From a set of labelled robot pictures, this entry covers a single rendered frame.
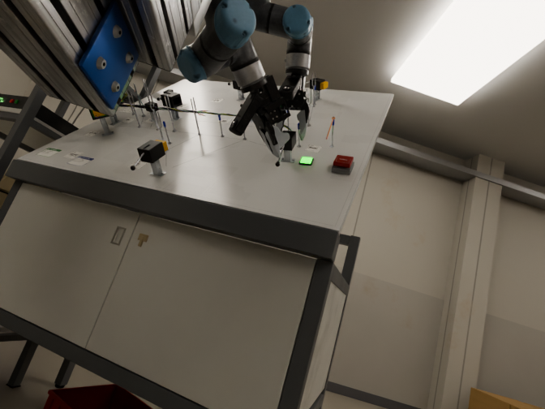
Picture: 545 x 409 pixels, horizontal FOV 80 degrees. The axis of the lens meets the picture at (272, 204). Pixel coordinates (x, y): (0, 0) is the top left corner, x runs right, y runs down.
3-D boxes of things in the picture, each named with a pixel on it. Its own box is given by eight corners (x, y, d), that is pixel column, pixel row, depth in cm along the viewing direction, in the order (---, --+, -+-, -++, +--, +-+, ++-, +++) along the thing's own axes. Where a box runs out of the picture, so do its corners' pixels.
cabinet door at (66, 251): (83, 348, 89) (139, 213, 98) (-35, 290, 108) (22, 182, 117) (89, 347, 90) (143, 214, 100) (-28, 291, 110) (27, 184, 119)
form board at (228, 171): (19, 163, 119) (16, 158, 118) (184, 82, 193) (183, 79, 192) (338, 236, 78) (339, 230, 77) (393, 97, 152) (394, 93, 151)
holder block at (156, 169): (132, 187, 98) (121, 157, 92) (158, 167, 106) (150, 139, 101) (143, 190, 96) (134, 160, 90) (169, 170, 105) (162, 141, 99)
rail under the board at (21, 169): (331, 259, 74) (338, 231, 76) (4, 174, 115) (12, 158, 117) (334, 263, 79) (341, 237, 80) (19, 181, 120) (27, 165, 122)
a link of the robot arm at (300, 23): (265, 27, 86) (271, 40, 97) (306, 38, 85) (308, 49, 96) (273, -5, 84) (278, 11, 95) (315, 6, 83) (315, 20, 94)
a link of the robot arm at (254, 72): (238, 71, 77) (227, 72, 84) (246, 89, 79) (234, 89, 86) (263, 58, 79) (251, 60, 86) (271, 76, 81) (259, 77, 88)
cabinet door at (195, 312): (268, 439, 69) (315, 258, 78) (83, 349, 88) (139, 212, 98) (271, 435, 71) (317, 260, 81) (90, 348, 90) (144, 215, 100)
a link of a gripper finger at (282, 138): (298, 151, 91) (285, 120, 87) (280, 161, 90) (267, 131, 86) (292, 149, 94) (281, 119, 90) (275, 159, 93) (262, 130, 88)
